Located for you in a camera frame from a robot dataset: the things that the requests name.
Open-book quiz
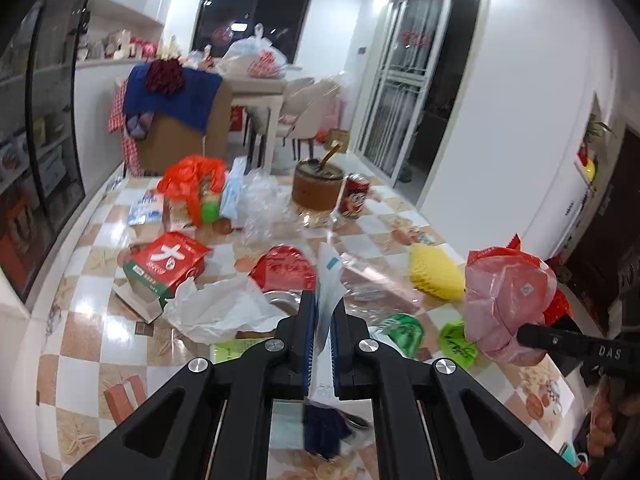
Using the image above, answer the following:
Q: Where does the clear plastic packaging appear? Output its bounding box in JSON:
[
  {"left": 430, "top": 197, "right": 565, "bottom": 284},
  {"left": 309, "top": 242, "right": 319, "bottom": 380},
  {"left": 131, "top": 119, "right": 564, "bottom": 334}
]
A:
[{"left": 239, "top": 169, "right": 293, "bottom": 243}]

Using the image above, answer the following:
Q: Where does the cardboard box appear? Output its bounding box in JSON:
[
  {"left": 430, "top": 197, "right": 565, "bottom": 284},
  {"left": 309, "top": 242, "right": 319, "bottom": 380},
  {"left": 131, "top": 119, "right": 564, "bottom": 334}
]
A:
[{"left": 136, "top": 80, "right": 232, "bottom": 177}]

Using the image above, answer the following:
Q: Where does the white plastic shopping bag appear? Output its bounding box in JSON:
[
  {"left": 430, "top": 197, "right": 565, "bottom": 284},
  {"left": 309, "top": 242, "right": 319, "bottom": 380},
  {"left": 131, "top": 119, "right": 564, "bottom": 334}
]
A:
[{"left": 217, "top": 23, "right": 288, "bottom": 79}]

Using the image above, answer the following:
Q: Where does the red green carton box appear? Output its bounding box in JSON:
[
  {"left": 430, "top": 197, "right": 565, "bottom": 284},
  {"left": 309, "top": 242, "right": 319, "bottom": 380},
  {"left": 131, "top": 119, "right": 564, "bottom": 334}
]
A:
[{"left": 113, "top": 232, "right": 210, "bottom": 324}]

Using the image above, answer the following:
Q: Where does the pink Lazy Fun box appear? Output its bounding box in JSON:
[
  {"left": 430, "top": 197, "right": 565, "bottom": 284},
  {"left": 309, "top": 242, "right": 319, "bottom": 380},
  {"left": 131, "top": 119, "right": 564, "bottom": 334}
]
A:
[{"left": 341, "top": 252, "right": 424, "bottom": 314}]

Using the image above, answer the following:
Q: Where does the red round foil lid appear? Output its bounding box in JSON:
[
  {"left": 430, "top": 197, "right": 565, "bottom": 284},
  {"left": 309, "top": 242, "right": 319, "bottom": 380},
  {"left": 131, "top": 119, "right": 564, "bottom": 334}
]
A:
[{"left": 248, "top": 245, "right": 317, "bottom": 292}]

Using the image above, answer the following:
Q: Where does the pink plastic stool stack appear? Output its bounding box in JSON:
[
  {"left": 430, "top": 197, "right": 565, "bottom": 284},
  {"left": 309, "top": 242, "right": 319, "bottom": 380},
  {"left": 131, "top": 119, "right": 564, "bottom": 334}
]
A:
[{"left": 320, "top": 94, "right": 343, "bottom": 131}]

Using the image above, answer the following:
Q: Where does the blue cloth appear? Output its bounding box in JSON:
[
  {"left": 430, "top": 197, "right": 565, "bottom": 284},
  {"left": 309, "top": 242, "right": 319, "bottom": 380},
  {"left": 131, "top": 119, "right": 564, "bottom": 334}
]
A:
[{"left": 122, "top": 60, "right": 224, "bottom": 140}]

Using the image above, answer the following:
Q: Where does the orange plastic bag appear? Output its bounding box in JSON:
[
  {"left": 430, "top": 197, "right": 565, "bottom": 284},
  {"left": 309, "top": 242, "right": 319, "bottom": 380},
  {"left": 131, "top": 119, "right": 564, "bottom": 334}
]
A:
[{"left": 156, "top": 155, "right": 227, "bottom": 226}]

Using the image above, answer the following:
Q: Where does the brown sleeved glass cup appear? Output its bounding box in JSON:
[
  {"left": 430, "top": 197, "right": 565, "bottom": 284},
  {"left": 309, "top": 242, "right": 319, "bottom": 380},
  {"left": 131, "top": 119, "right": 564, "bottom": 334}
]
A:
[{"left": 292, "top": 143, "right": 345, "bottom": 228}]

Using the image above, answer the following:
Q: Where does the white side table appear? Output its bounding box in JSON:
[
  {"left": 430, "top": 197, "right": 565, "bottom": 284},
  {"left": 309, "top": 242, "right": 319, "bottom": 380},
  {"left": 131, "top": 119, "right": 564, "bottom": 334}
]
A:
[{"left": 224, "top": 75, "right": 288, "bottom": 174}]

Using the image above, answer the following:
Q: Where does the glass display cabinet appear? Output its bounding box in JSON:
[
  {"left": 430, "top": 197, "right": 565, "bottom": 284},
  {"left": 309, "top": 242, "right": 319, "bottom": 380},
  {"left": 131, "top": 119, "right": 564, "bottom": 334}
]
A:
[{"left": 1, "top": 0, "right": 88, "bottom": 301}]

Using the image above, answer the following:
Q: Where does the dark entrance door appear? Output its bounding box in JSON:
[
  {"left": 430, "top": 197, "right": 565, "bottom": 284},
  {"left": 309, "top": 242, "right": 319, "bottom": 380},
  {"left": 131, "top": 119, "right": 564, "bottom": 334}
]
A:
[{"left": 565, "top": 128, "right": 640, "bottom": 334}]

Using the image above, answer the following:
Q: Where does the crushed green can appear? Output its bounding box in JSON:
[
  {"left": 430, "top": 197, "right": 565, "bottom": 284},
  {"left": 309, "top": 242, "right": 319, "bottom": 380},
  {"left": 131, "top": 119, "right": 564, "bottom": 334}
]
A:
[{"left": 378, "top": 313, "right": 424, "bottom": 359}]

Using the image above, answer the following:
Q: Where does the blue teal torn packet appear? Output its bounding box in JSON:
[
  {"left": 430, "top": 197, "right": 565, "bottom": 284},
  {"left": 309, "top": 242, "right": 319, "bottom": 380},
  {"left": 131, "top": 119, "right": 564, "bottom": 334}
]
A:
[{"left": 303, "top": 243, "right": 373, "bottom": 460}]

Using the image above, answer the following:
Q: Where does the pink plastic bag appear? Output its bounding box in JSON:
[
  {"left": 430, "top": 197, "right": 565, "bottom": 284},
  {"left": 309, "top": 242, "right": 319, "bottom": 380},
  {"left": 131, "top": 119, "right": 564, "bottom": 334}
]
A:
[{"left": 464, "top": 236, "right": 556, "bottom": 366}]

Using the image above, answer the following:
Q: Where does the white paper bag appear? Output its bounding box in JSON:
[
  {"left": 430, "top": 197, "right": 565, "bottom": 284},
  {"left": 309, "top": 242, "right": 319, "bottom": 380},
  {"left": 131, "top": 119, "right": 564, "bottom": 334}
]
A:
[{"left": 163, "top": 275, "right": 288, "bottom": 344}]

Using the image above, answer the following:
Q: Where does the red cartoon drink can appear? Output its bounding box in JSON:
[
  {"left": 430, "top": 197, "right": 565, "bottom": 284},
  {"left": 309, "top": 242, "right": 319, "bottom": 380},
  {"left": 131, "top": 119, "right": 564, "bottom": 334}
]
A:
[{"left": 338, "top": 174, "right": 370, "bottom": 218}]

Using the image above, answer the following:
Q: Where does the sliding glass door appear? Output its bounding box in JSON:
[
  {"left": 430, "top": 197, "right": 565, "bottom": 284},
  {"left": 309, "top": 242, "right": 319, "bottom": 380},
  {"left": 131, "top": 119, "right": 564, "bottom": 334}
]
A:
[{"left": 354, "top": 0, "right": 454, "bottom": 186}]

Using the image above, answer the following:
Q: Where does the dark window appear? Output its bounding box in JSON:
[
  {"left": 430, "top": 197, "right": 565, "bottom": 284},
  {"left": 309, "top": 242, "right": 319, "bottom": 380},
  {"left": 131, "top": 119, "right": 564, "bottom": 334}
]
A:
[{"left": 192, "top": 0, "right": 310, "bottom": 62}]

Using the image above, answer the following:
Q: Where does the right hand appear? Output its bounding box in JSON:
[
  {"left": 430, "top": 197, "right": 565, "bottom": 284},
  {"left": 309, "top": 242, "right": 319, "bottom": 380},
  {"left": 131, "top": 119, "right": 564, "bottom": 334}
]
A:
[{"left": 587, "top": 374, "right": 640, "bottom": 466}]

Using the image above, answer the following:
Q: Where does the green white drink bottle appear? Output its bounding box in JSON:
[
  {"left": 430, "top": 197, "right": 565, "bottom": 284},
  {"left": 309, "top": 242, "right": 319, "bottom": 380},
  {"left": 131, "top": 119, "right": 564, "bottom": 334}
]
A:
[{"left": 209, "top": 338, "right": 266, "bottom": 364}]

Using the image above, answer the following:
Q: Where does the yellow foam fruit net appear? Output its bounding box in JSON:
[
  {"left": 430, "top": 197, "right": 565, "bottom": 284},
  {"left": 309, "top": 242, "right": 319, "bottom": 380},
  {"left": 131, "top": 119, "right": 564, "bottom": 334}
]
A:
[{"left": 409, "top": 244, "right": 465, "bottom": 301}]

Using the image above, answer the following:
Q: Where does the green plastic wrapper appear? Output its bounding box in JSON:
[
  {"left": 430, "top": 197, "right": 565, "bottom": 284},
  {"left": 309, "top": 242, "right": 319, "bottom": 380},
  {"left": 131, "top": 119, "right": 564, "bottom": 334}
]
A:
[{"left": 438, "top": 320, "right": 478, "bottom": 370}]

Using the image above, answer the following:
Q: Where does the beige dining chair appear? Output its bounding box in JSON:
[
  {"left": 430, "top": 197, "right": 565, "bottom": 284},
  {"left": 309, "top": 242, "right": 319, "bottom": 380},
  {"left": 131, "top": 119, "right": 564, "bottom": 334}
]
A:
[{"left": 277, "top": 79, "right": 340, "bottom": 160}]

